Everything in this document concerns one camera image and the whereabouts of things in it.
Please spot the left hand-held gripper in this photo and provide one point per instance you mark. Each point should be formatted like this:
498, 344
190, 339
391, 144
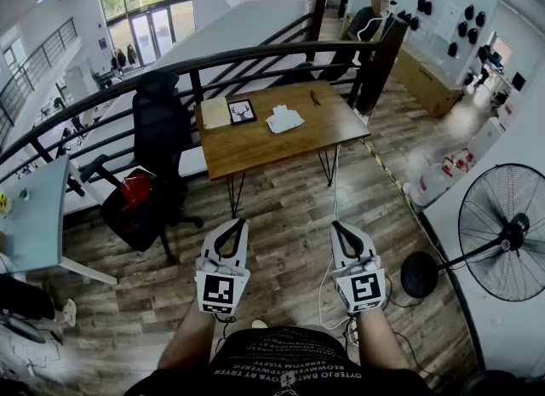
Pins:
219, 290

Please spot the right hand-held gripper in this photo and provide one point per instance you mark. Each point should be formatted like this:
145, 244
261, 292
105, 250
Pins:
365, 288

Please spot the white wet wipe pack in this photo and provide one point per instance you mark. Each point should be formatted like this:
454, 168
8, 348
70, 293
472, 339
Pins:
283, 121

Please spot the person's left forearm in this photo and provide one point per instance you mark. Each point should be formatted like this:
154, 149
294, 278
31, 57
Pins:
187, 339

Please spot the person's right forearm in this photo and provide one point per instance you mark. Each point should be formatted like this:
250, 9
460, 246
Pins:
379, 339

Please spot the black hairpin table leg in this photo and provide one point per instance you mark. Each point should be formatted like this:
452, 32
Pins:
328, 170
233, 198

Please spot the person's beige shoe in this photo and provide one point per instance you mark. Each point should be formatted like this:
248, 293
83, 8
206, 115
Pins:
259, 324

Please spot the yellow black hazard tape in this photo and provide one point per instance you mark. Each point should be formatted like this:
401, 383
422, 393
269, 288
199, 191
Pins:
385, 168

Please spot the wrapped plastic bottle pack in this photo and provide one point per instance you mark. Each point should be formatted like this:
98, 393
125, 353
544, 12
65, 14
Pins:
434, 181

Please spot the red bag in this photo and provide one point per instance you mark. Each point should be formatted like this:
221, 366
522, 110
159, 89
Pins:
135, 190

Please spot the beige notebook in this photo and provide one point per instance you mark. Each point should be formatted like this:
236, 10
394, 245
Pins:
215, 112

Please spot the black office chair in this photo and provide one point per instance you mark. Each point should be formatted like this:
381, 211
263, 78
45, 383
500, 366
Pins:
159, 130

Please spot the black framed deer picture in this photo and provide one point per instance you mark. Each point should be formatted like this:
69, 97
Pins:
242, 112

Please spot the person's black printed shirt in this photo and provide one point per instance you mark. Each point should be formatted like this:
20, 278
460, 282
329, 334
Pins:
289, 369

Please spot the small white floor box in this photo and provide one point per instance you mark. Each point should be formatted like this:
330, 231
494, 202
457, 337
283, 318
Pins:
365, 111

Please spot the brown eyeglasses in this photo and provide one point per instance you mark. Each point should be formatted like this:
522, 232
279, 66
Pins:
315, 98

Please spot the white storage box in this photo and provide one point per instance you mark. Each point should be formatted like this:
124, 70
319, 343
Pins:
487, 139

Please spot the long cardboard box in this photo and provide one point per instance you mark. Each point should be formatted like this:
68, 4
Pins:
426, 79

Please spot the pale blue desk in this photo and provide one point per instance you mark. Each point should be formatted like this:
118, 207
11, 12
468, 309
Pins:
38, 215

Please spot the glass entrance doors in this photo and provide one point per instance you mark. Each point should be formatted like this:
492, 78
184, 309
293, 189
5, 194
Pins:
151, 36

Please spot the white gooseneck holder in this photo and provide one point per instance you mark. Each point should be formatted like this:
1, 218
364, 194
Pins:
368, 24

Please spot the yellow flower decoration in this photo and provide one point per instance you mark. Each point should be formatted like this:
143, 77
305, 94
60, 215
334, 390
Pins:
4, 203

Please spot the black metal balcony railing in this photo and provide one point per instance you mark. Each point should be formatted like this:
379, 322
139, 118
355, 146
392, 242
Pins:
25, 75

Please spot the black pedestal fan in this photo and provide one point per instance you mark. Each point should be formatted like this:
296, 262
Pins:
513, 232

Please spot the white wall poster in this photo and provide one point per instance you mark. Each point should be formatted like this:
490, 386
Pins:
448, 21

